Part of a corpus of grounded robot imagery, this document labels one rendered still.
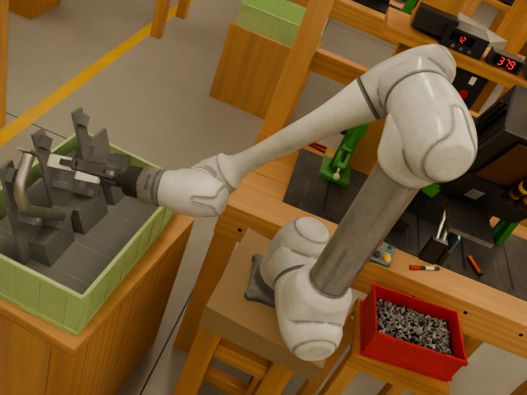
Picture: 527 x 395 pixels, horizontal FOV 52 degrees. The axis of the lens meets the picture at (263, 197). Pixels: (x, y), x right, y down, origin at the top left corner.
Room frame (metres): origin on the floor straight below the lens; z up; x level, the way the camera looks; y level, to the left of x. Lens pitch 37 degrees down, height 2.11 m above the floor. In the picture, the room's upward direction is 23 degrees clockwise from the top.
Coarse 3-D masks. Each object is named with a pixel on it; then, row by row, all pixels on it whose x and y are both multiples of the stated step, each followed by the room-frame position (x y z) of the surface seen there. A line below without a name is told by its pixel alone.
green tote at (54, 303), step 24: (72, 144) 1.43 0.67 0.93; (0, 192) 1.08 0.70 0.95; (0, 216) 1.08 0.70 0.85; (168, 216) 1.38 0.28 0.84; (144, 240) 1.20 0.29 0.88; (0, 264) 0.87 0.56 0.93; (120, 264) 1.04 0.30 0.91; (0, 288) 0.87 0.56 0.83; (24, 288) 0.86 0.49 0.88; (48, 288) 0.86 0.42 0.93; (96, 288) 0.92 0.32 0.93; (48, 312) 0.86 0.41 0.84; (72, 312) 0.85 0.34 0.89
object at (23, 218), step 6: (18, 216) 0.97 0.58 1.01; (24, 216) 0.98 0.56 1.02; (30, 216) 0.98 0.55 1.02; (24, 222) 0.97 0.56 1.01; (30, 222) 0.97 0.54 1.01; (36, 222) 0.97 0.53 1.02; (42, 222) 1.05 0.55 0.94; (48, 222) 1.05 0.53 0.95; (54, 222) 1.05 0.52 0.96; (60, 222) 1.07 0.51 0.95
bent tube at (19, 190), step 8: (24, 152) 1.01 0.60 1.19; (32, 152) 1.01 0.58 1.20; (24, 160) 1.00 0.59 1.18; (32, 160) 1.02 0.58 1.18; (24, 168) 0.99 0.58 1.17; (16, 176) 0.97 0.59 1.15; (24, 176) 0.98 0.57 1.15; (16, 184) 0.96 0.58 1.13; (24, 184) 0.97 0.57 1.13; (16, 192) 0.95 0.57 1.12; (24, 192) 0.96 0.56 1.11; (16, 200) 0.95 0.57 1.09; (24, 200) 0.96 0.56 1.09; (24, 208) 0.95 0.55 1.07; (32, 208) 0.98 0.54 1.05; (40, 208) 1.01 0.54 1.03; (48, 208) 1.04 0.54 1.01; (40, 216) 1.00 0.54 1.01; (48, 216) 1.03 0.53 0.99; (56, 216) 1.06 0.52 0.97; (64, 216) 1.10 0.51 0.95
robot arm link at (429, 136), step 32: (416, 96) 0.95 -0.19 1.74; (448, 96) 0.95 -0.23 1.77; (384, 128) 0.97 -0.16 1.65; (416, 128) 0.89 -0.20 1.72; (448, 128) 0.88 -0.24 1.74; (384, 160) 0.92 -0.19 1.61; (416, 160) 0.86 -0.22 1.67; (448, 160) 0.86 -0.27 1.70; (384, 192) 0.92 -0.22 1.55; (416, 192) 0.94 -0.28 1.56; (352, 224) 0.94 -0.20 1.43; (384, 224) 0.93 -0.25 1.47; (320, 256) 0.98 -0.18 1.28; (352, 256) 0.93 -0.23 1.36; (288, 288) 0.97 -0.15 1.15; (320, 288) 0.94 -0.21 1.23; (288, 320) 0.91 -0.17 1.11; (320, 320) 0.90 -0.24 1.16; (320, 352) 0.88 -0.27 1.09
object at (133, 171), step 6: (132, 168) 1.01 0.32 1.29; (138, 168) 1.01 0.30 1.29; (120, 174) 0.98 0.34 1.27; (126, 174) 0.99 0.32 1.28; (132, 174) 0.99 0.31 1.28; (138, 174) 0.99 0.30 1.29; (114, 180) 0.98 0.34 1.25; (120, 180) 0.97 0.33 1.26; (126, 180) 0.97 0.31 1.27; (132, 180) 0.98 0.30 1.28; (126, 186) 0.97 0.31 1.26; (132, 186) 0.97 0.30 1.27; (126, 192) 0.97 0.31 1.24; (132, 192) 0.97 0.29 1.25
